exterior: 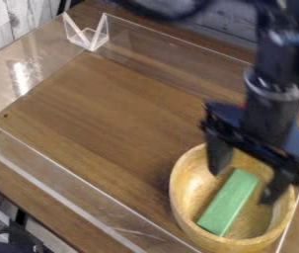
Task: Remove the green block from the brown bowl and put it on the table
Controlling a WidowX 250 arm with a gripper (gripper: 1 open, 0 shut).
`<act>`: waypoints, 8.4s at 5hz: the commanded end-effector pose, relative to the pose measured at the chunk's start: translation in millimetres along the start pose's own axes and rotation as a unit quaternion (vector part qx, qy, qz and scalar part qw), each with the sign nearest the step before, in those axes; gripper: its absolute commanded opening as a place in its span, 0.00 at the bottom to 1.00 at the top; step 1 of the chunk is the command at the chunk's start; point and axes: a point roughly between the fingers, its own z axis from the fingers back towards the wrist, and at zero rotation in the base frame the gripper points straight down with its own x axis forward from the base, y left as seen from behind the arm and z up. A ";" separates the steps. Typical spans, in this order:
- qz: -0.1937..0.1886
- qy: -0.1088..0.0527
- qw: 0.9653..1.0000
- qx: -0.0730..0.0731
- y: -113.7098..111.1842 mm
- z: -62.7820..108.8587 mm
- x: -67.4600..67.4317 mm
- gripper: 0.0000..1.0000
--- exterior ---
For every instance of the green rectangular block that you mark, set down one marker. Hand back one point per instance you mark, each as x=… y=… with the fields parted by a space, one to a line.
x=220 y=215

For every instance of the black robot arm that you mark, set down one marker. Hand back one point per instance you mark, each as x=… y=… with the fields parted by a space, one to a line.
x=277 y=30

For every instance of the brown wooden bowl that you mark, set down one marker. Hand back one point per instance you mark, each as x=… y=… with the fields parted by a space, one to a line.
x=193 y=188

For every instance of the clear acrylic corner bracket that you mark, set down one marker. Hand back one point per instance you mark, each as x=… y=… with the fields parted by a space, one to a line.
x=88 y=38

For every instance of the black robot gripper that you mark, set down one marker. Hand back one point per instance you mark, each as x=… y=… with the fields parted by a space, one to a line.
x=261 y=128

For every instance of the black equipment lower left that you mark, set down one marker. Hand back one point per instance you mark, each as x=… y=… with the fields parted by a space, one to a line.
x=22 y=241

